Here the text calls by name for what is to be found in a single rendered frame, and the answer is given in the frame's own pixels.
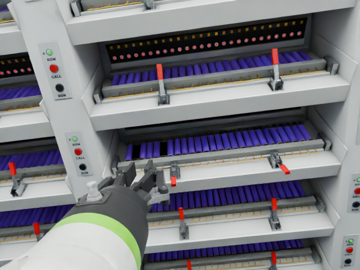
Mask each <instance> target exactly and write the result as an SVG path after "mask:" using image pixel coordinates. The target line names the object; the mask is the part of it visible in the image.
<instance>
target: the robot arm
mask: <svg viewBox="0 0 360 270"><path fill-rule="evenodd" d="M136 175H137V173H136V167H135V162H131V163H130V164H129V165H128V167H127V168H126V169H125V170H124V171H122V170H117V171H116V178H113V177H112V176H108V177H106V178H105V179H104V180H103V181H101V182H100V183H99V184H98V185H97V183H96V181H93V182H89V183H87V189H88V193H87V194H86V195H84V196H82V197H80V198H78V202H77V203H76V204H75V205H74V206H73V207H72V208H71V209H70V210H69V211H68V212H67V213H66V214H65V215H64V216H63V217H62V218H61V219H60V220H59V221H58V222H57V223H56V224H55V226H54V227H53V228H52V229H51V230H50V231H49V232H48V233H47V234H46V235H45V236H44V237H43V238H42V239H41V240H40V241H38V242H37V243H36V244H35V245H34V246H33V247H32V248H30V249H29V250H28V251H26V252H25V253H23V254H22V255H20V256H19V257H17V258H16V259H14V260H12V261H11V262H9V263H8V264H6V265H4V266H2V267H0V270H140V268H141V263H142V260H143V256H144V252H145V248H146V244H147V240H148V231H149V229H148V222H147V219H146V216H147V212H148V211H149V210H150V209H151V208H152V207H153V204H154V203H157V204H159V203H161V204H162V205H169V204H170V197H169V190H168V187H167V186H166V181H165V177H164V170H161V169H160V170H158V171H157V169H156V167H154V166H153V160H148V162H147V164H146V167H145V168H144V175H143V177H142V178H141V179H140V180H139V181H138V182H134V183H133V184H132V182H133V181H134V179H135V177H136ZM152 188H154V189H155V192H153V194H152V195H150V194H149V192H150V191H151V189H152Z"/></svg>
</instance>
